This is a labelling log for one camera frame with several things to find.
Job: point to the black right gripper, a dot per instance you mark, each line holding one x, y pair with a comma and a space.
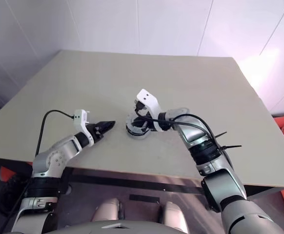
139, 107

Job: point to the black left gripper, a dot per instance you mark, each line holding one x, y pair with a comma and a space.
94, 131

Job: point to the spoked silver rotor black rim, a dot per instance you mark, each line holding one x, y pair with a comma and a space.
137, 131

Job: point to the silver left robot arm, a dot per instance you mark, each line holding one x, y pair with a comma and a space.
56, 156

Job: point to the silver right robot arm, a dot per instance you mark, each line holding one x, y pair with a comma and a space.
229, 185

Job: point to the black floor tape strip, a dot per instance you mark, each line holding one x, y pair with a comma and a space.
144, 199

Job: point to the silver rounded left leg shell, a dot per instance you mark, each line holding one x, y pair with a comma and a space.
107, 209

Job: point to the silver rounded leg shell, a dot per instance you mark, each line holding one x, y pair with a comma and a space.
173, 214
107, 209

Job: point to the silver rounded right leg shell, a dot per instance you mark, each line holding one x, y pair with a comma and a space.
173, 214

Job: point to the grey robot torso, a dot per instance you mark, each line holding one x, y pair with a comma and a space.
144, 229

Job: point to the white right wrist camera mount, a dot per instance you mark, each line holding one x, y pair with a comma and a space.
147, 97

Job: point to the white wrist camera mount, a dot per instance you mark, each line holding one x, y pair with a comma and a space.
79, 122
147, 97

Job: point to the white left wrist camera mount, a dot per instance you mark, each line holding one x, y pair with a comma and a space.
79, 122

